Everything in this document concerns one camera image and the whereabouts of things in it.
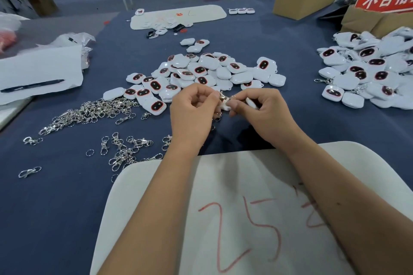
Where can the white tag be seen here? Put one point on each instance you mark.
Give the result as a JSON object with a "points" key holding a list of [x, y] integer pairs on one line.
{"points": [[251, 103]]}

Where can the person's right hand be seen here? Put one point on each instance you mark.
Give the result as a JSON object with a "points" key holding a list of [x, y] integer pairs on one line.
{"points": [[271, 120]]}

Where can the orange bag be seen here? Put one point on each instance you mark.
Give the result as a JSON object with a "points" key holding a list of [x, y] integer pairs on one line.
{"points": [[8, 41]]}

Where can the white paper sheet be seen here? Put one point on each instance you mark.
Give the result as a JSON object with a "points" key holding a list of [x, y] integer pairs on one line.
{"points": [[39, 66]]}

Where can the white plastic bag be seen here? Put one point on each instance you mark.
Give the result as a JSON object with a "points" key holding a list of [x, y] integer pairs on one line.
{"points": [[11, 21]]}

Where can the white foam board red marks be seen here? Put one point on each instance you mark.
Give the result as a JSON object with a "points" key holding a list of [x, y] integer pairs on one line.
{"points": [[245, 188]]}

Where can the long white foam board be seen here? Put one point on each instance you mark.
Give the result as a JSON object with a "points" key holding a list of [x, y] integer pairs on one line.
{"points": [[206, 12]]}

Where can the person's left forearm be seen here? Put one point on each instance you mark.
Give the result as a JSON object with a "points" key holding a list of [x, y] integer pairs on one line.
{"points": [[145, 213]]}

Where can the black pen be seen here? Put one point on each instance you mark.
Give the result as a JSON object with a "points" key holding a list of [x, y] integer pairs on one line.
{"points": [[32, 86]]}

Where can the flat brown cardboard box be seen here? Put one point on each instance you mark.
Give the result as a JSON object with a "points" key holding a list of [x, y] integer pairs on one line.
{"points": [[364, 23]]}

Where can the small white plastic part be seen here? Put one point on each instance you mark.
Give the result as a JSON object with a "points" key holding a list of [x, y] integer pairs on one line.
{"points": [[241, 11], [250, 11], [233, 11]]}

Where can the person's right forearm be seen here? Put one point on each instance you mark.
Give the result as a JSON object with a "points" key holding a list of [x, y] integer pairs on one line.
{"points": [[348, 204]]}

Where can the person's left hand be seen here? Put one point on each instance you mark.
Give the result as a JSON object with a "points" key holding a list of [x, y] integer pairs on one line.
{"points": [[193, 120]]}

